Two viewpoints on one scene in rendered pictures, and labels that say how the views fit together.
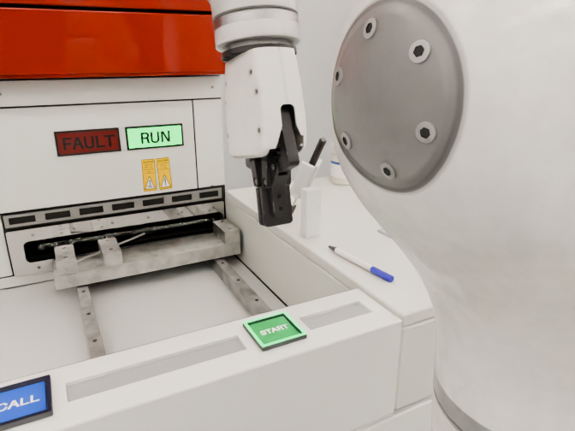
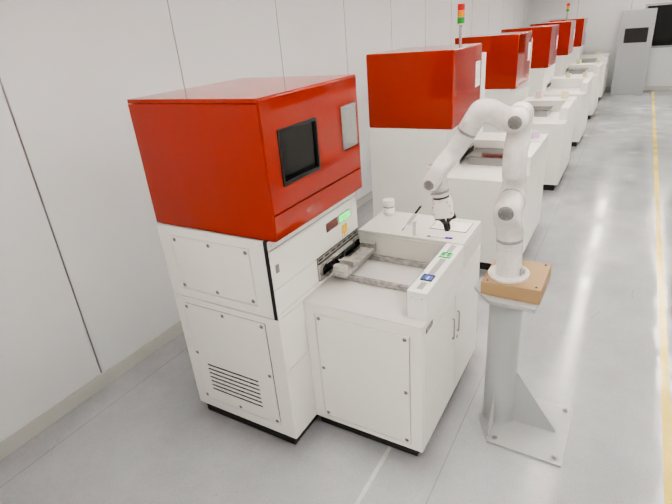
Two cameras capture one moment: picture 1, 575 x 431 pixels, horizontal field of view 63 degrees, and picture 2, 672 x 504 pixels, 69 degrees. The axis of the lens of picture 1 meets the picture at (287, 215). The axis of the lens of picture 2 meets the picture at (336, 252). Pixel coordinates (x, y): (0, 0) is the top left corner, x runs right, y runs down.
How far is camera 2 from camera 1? 2.10 m
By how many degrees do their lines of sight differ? 29
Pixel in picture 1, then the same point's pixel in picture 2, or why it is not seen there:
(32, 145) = (322, 231)
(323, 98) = not seen: hidden behind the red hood
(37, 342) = (362, 291)
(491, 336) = (510, 231)
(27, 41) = (329, 196)
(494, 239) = (514, 222)
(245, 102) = (444, 208)
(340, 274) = (438, 241)
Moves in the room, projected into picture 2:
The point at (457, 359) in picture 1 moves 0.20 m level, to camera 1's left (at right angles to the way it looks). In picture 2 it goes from (504, 236) to (473, 248)
